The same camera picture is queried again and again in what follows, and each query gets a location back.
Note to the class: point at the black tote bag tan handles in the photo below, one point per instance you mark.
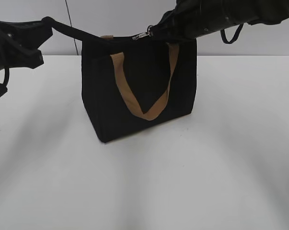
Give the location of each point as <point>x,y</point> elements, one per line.
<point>131,84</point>

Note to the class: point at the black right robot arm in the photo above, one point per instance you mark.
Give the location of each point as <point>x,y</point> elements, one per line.
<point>229,16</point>

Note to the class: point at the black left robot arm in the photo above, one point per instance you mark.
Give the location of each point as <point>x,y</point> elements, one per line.
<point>20,42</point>

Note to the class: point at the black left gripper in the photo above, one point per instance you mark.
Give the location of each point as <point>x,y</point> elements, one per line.
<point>19,43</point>

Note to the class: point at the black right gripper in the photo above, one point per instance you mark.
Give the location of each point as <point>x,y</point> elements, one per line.
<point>183,23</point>

